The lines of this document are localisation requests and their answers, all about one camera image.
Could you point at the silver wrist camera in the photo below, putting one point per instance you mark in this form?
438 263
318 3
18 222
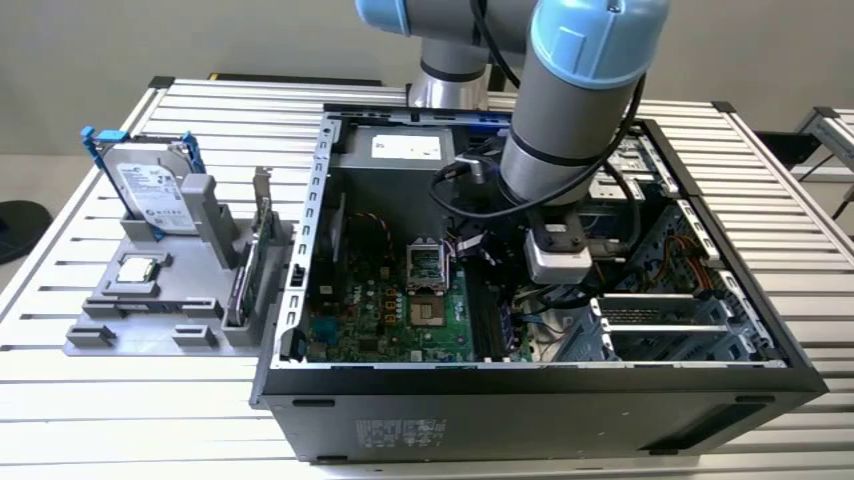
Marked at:
557 265
477 167

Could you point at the black open PC case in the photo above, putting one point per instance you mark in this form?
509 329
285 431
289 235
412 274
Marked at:
534 425

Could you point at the hard disk in blue carrier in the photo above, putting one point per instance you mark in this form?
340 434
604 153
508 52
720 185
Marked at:
150 190

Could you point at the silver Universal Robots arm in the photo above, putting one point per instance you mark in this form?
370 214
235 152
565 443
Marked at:
574 125

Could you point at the dark RAM stick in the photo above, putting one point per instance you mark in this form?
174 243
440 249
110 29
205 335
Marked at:
161 304

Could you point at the grey metal disk bay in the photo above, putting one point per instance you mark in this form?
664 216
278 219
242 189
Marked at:
634 155

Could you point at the grey power supply box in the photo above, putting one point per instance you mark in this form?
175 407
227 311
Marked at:
394 200

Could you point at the silver CPU chip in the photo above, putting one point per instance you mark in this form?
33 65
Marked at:
137 270

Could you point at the RAM stick with blue label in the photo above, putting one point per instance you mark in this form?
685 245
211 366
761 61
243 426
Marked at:
508 325

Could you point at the silver lower drive cage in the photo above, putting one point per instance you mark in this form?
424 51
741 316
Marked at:
668 328

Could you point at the black RAM slot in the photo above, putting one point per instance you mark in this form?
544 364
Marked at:
476 325
492 330

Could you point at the green motherboard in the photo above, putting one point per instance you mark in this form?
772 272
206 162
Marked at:
441 345

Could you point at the grey parts rack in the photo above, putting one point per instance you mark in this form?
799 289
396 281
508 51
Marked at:
181 280

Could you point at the CPU socket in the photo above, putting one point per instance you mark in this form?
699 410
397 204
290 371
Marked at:
428 312

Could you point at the metal slatted side table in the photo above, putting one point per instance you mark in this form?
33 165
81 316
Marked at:
831 150

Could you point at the graphics card with metal bracket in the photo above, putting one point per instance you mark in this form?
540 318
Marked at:
257 270

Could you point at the black round object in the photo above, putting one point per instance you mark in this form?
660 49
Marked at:
21 230

